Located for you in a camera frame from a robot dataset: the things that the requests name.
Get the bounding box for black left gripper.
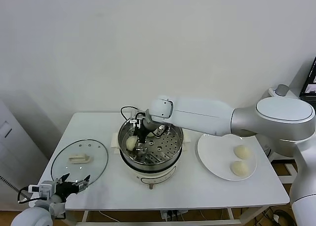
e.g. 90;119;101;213
54;174;91;202

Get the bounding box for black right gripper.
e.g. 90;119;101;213
133;123;149;154

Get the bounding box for round glass pot lid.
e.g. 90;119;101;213
51;139;110;188

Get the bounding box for perforated steel steamer basket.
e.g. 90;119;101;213
110;110;192;171

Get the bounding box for white electric cooker base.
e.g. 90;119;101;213
112;143;192;191

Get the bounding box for white cabinet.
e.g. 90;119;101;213
0;97;49;212

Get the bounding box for round white plate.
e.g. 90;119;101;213
197;133;258;182

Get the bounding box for white power strip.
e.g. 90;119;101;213
160;210;188;222

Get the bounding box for white side desk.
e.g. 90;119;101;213
261;87;316;199

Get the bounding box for small grey cylinder speaker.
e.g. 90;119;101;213
275;84;290;96

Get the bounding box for black laptop computer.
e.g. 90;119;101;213
299;57;316;97

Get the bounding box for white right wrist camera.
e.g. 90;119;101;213
129;111;146;125

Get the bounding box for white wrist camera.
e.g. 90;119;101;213
129;111;146;125
28;181;57;199

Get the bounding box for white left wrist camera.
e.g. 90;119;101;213
28;181;57;199

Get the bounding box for black cooker power cord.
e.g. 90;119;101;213
120;106;141;120

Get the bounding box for white table frame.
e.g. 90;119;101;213
65;207;272;226

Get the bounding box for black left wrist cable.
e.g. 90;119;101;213
17;188;34;204

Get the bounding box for black floor cables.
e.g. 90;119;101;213
261;206;294;226

